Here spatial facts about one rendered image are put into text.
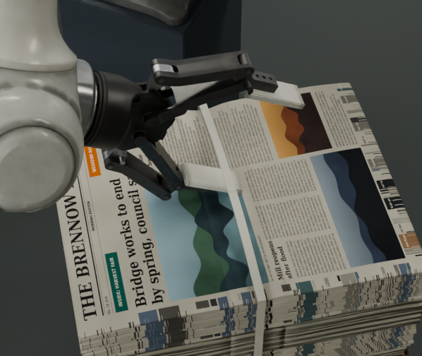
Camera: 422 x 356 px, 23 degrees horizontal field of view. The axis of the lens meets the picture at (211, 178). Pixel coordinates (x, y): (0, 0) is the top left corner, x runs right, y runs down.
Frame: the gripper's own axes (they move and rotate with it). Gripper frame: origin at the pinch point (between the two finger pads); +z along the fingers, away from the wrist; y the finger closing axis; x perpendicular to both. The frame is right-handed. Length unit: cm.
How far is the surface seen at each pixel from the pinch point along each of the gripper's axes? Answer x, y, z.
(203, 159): -4.7, 8.7, -1.2
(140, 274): 9.5, 13.0, -10.2
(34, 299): -62, 115, 23
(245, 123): -8.8, 5.8, 4.0
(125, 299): 12.1, 14.0, -11.9
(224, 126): -9.2, 7.0, 1.9
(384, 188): 4.3, -0.1, 15.2
